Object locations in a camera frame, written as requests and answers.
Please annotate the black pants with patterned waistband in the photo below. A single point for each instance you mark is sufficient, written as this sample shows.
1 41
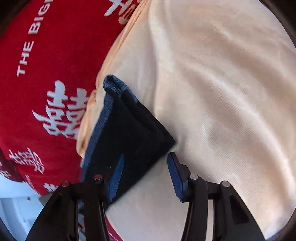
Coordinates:
126 142

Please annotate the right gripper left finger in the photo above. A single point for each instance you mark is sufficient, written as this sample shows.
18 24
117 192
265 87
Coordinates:
79 208

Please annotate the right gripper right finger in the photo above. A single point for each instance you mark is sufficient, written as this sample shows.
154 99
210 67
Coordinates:
232 220

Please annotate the red sofa cover with characters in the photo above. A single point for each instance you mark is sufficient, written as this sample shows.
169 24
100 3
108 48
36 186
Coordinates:
51 52

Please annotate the cream folded garment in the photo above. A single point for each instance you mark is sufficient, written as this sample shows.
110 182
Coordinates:
220 77

